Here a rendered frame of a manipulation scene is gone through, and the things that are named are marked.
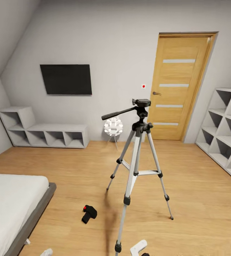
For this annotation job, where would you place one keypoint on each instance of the digital camera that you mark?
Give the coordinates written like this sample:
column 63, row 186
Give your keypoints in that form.
column 90, row 212

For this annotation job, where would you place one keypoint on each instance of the door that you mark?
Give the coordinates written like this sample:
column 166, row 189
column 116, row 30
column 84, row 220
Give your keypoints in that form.
column 179, row 66

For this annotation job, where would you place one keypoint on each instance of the bookcase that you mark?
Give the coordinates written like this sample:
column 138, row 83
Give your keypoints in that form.
column 17, row 128
column 214, row 136

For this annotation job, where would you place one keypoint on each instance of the wall mounted tv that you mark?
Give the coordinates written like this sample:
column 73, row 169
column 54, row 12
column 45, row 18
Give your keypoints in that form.
column 66, row 79

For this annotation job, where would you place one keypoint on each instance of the camera tripod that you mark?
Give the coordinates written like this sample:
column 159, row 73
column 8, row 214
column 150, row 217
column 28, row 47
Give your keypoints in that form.
column 137, row 128

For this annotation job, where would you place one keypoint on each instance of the bed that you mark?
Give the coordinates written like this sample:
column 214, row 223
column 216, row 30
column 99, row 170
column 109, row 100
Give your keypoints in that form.
column 23, row 198

